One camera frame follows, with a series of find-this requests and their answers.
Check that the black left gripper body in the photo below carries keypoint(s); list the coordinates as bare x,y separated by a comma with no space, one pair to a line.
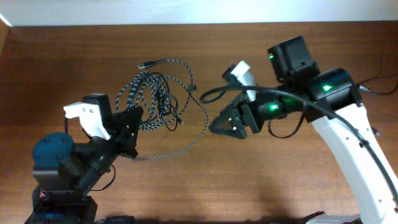
117,139

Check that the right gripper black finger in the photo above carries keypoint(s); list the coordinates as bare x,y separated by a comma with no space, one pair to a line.
230,109
228,124

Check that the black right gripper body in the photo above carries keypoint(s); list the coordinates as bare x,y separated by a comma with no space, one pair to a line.
257,114

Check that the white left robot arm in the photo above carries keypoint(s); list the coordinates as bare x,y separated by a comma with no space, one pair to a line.
67,171

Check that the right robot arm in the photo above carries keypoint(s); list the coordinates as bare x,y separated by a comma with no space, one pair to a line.
331,102

